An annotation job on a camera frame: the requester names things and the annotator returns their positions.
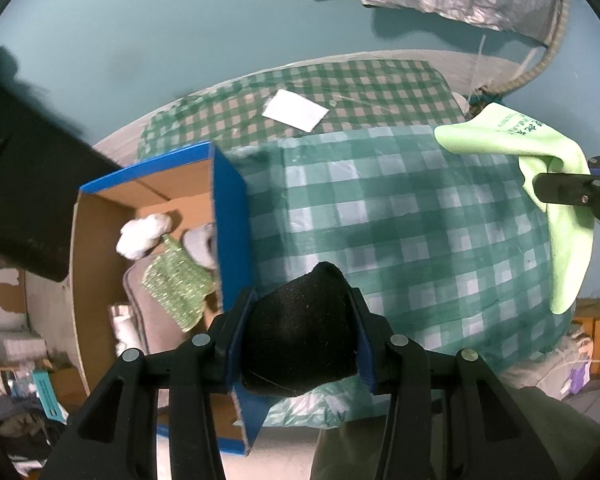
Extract green beige checked cloth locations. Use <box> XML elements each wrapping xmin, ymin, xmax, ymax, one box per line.
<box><xmin>137</xmin><ymin>59</ymin><xmax>468</xmax><ymax>163</ymax></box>

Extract green knitted scrubber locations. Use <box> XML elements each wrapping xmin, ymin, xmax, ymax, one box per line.
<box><xmin>141</xmin><ymin>234</ymin><xmax>217</xmax><ymax>332</ymax></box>

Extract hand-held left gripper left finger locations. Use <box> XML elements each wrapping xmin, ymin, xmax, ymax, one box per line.
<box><xmin>40</xmin><ymin>287</ymin><xmax>261</xmax><ymax>480</ymax></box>

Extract teal checked plastic tablecloth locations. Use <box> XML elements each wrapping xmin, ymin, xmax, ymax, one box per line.
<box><xmin>232</xmin><ymin>125</ymin><xmax>576</xmax><ymax>428</ymax></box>

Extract grey cloth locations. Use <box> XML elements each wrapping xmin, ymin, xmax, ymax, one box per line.
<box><xmin>560</xmin><ymin>377</ymin><xmax>600</xmax><ymax>433</ymax></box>

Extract small teal box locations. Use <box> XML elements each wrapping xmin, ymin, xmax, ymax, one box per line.
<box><xmin>31</xmin><ymin>370</ymin><xmax>68</xmax><ymax>421</ymax></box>

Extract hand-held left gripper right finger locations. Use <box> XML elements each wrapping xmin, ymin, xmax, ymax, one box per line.
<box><xmin>347</xmin><ymin>285</ymin><xmax>556</xmax><ymax>480</ymax></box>

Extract blue cardboard box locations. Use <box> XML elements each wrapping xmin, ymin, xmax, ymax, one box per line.
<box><xmin>70</xmin><ymin>141</ymin><xmax>268</xmax><ymax>457</ymax></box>

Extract beige rope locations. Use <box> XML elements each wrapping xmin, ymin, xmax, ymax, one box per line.
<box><xmin>472</xmin><ymin>0</ymin><xmax>571</xmax><ymax>106</ymax></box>

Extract olive green trousers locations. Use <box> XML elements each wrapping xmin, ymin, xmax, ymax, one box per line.
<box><xmin>310</xmin><ymin>385</ymin><xmax>600</xmax><ymax>480</ymax></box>

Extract black sock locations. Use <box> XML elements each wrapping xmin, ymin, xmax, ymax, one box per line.
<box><xmin>241</xmin><ymin>261</ymin><xmax>361</xmax><ymax>397</ymax></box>

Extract light green cloth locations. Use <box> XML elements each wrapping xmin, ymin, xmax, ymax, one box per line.
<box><xmin>434</xmin><ymin>102</ymin><xmax>595</xmax><ymax>315</ymax></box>

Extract black furniture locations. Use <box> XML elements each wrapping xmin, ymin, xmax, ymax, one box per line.
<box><xmin>0</xmin><ymin>47</ymin><xmax>121</xmax><ymax>283</ymax></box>

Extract patterned white sock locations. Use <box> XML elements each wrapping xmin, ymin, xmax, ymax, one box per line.
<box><xmin>116</xmin><ymin>213</ymin><xmax>173</xmax><ymax>261</ymax></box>

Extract white paper sheet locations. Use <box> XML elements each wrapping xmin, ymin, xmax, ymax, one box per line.
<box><xmin>261</xmin><ymin>90</ymin><xmax>330</xmax><ymax>132</ymax></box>

